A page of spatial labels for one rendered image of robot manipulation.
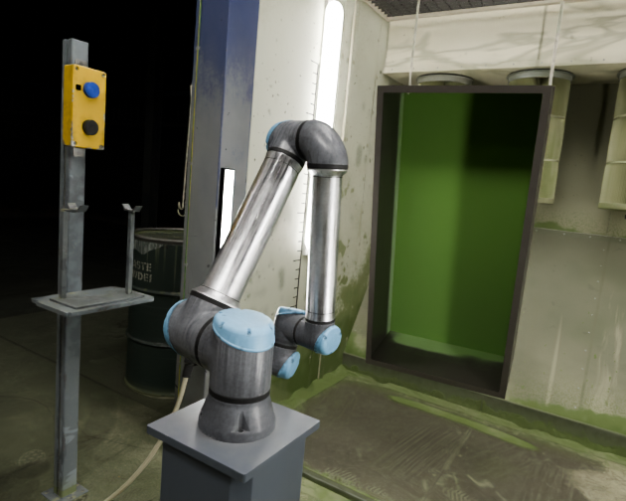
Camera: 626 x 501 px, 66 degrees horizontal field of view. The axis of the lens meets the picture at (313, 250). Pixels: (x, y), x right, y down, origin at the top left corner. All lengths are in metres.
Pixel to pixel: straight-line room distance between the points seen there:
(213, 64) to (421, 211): 1.11
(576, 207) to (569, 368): 0.98
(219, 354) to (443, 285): 1.45
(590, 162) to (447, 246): 1.31
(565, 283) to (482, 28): 1.55
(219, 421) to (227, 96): 1.29
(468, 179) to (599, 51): 1.09
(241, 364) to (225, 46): 1.32
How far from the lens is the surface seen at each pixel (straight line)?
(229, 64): 2.05
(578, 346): 3.05
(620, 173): 2.96
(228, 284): 1.29
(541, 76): 3.05
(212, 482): 1.20
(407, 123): 2.27
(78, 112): 1.79
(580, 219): 3.34
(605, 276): 3.23
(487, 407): 3.00
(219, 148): 2.00
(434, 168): 2.25
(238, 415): 1.19
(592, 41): 3.03
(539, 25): 3.09
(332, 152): 1.31
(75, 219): 1.86
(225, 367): 1.15
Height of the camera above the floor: 1.25
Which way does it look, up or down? 8 degrees down
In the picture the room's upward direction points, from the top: 5 degrees clockwise
